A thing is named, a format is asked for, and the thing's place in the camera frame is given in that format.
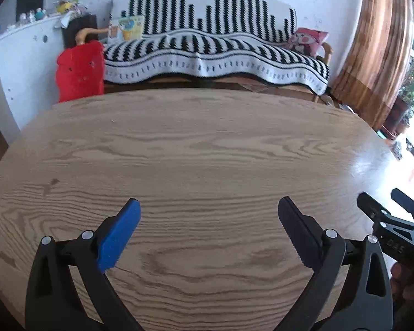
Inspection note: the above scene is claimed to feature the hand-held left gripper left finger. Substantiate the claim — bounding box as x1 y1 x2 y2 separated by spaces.
25 198 142 331

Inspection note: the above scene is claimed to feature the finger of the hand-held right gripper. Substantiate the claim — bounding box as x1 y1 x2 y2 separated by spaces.
357 192 414 236
391 188 414 225

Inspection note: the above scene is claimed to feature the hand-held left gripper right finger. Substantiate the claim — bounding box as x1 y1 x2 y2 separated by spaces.
278 196 394 331

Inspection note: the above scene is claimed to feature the person's right hand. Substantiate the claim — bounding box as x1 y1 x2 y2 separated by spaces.
391 261 414 304

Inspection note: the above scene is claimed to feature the brown curtain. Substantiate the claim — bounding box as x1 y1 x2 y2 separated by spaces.
331 0 414 130

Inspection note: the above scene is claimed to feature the pink cartoon cushion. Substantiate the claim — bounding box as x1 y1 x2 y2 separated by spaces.
287 28 330 56

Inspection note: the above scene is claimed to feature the white cabinet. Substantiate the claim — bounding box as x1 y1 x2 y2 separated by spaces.
0 14 73 145

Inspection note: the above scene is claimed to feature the black white striped blanket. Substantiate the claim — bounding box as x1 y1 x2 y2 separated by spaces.
102 0 331 96

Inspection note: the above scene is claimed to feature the curved wooden chair armrest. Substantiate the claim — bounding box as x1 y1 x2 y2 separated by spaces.
75 28 111 46

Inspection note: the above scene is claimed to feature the colourful picture book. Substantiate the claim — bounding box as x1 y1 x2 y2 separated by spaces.
108 15 145 45

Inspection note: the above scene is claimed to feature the dark brown box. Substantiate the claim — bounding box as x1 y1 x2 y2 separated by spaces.
61 14 99 47

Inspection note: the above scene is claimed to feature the row of small figurines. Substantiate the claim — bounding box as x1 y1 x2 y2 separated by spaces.
19 7 54 24

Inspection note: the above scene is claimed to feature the yellow plush toy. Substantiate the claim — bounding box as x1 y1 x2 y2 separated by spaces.
55 0 81 14

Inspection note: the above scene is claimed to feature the wooden sofa frame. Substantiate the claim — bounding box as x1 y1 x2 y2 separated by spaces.
103 41 333 104

